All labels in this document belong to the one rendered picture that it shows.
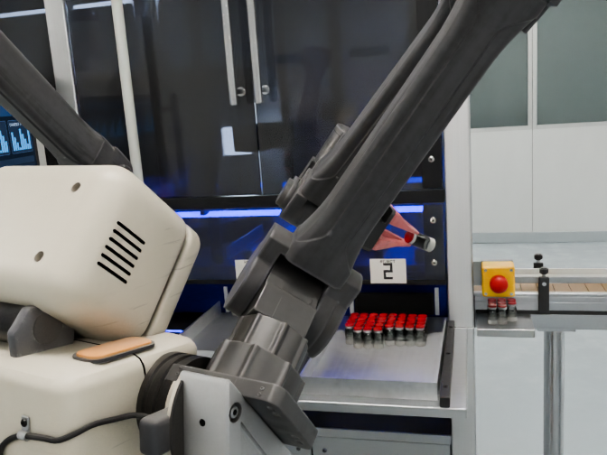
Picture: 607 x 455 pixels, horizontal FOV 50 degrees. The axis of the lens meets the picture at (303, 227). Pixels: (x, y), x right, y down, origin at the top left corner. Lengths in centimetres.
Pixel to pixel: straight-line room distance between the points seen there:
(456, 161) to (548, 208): 475
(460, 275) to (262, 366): 104
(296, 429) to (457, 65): 32
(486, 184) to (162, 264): 560
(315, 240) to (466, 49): 21
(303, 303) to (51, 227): 24
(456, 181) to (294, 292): 93
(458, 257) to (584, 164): 472
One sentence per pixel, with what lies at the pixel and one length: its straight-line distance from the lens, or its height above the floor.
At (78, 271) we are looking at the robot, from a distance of 59.
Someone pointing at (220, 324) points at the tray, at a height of 88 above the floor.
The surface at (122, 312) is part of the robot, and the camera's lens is 62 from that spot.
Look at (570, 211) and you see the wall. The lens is 626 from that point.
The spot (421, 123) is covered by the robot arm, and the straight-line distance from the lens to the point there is 57.
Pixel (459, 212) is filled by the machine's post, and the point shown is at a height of 116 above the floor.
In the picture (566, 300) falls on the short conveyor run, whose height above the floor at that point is 92.
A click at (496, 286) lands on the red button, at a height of 99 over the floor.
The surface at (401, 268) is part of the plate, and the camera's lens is 155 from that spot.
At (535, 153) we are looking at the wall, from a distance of 615.
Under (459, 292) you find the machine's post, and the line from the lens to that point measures 156.
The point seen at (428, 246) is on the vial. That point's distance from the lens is 100.
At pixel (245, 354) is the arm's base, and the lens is 56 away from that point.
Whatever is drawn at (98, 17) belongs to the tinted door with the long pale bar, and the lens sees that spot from 175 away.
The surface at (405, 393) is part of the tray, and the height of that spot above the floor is 89.
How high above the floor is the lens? 144
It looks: 11 degrees down
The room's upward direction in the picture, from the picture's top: 4 degrees counter-clockwise
